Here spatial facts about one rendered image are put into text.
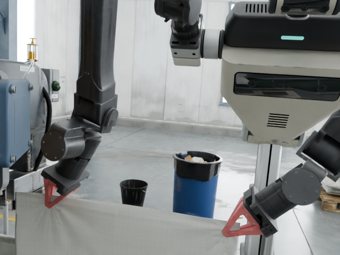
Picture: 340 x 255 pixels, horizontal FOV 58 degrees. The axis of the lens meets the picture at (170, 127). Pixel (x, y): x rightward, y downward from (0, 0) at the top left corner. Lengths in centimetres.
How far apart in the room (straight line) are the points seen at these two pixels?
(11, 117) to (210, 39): 71
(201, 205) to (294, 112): 200
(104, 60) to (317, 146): 41
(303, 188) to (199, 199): 237
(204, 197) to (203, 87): 601
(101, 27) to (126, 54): 863
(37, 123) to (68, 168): 22
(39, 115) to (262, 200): 58
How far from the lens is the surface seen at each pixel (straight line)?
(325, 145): 60
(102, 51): 58
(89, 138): 64
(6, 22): 673
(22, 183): 85
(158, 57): 890
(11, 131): 36
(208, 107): 863
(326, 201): 403
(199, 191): 284
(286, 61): 93
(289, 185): 53
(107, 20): 57
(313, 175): 53
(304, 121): 106
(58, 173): 69
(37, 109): 85
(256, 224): 62
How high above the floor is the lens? 131
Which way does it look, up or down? 8 degrees down
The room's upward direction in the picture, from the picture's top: 4 degrees clockwise
